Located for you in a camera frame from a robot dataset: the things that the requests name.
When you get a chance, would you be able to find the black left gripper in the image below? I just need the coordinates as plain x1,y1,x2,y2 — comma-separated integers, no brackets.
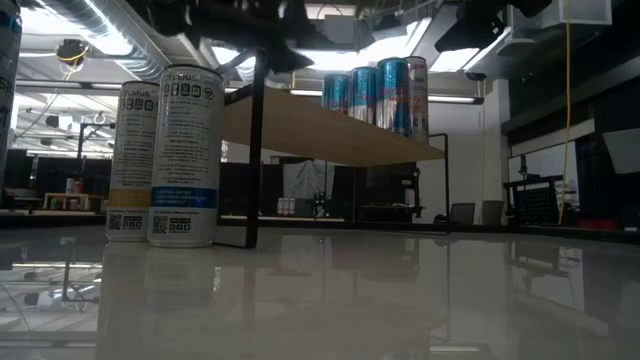
127,0,321,75

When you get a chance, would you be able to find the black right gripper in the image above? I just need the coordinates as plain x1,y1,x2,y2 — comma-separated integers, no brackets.
433,0,554,54

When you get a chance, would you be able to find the Celsius can with red print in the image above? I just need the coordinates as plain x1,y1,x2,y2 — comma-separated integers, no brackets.
405,55,430,145

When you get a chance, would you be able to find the translucent plastic sheet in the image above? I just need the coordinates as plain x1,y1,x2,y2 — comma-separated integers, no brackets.
282,159,337,216

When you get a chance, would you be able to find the grey office chair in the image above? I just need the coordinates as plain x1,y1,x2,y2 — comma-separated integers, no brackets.
480,199,506,226
449,201,477,226

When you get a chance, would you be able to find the wooden storage rack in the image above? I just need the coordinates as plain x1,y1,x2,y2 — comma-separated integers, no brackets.
42,192,109,212

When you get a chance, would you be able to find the grey rectangular air duct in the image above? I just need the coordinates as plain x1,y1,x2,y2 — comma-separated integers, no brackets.
414,0,614,76

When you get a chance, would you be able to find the wooden shelf black metal frame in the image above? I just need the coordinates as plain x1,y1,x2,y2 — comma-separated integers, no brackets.
213,45,451,250

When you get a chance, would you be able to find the silver round ventilation duct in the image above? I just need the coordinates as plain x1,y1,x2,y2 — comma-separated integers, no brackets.
29,0,201,84

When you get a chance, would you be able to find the black wire rack cart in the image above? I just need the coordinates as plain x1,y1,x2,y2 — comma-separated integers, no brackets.
503,173,581,226

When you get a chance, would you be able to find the black yellow cable reel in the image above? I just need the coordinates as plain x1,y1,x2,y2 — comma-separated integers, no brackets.
54,38,91,69

